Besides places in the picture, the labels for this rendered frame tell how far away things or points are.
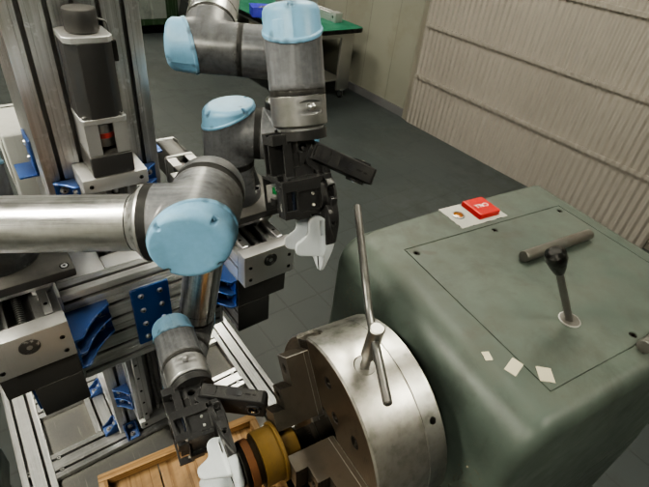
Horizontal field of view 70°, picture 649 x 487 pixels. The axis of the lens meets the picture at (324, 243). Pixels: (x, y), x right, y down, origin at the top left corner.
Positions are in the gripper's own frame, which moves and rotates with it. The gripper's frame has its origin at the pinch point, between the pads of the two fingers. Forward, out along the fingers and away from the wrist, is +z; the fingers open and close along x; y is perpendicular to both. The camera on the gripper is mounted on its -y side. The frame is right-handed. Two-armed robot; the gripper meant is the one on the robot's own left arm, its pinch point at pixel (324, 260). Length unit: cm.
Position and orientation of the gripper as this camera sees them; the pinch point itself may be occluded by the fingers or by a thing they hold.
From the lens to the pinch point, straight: 71.6
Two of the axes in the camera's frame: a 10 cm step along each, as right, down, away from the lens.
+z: 0.7, 9.4, 3.4
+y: -8.7, 2.2, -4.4
